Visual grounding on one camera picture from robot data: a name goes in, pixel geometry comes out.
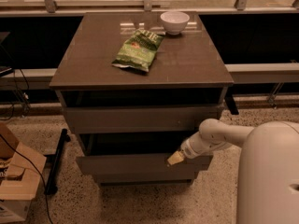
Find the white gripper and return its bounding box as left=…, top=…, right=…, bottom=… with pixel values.
left=167, top=133, right=203, bottom=166

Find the grey drawer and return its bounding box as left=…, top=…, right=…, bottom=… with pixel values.
left=77, top=131, right=212, bottom=182
left=64, top=105, right=223, bottom=134
left=93, top=173, right=195, bottom=185

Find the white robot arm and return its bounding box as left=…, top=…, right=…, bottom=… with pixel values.
left=167, top=119, right=299, bottom=224

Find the grey drawer cabinet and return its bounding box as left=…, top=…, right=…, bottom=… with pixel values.
left=49, top=11, right=235, bottom=187

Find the green chip bag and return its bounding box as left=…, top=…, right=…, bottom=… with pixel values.
left=112, top=30, right=164, bottom=73

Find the black stand leg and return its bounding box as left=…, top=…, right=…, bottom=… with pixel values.
left=45, top=129, right=70, bottom=195

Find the white bowl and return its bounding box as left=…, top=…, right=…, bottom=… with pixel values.
left=160, top=11, right=190, bottom=35

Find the cardboard box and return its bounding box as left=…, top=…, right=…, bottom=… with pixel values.
left=0, top=123, right=46, bottom=223

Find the black cable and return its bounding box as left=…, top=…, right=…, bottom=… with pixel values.
left=0, top=133, right=54, bottom=224

